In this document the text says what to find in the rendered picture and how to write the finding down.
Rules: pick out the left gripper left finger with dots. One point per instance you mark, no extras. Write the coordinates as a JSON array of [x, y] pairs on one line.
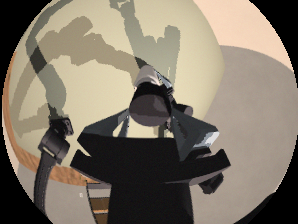
[[105, 127]]

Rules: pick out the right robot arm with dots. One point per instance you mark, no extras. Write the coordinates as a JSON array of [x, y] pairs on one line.
[[212, 184]]

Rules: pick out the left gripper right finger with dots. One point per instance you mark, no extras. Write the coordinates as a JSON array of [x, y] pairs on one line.
[[199, 133]]

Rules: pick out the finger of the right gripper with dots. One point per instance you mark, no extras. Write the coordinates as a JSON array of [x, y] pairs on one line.
[[167, 83]]

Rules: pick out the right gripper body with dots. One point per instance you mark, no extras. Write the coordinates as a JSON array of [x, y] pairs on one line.
[[169, 90]]

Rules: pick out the black bottle cap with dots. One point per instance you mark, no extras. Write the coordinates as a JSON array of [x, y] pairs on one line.
[[150, 105]]

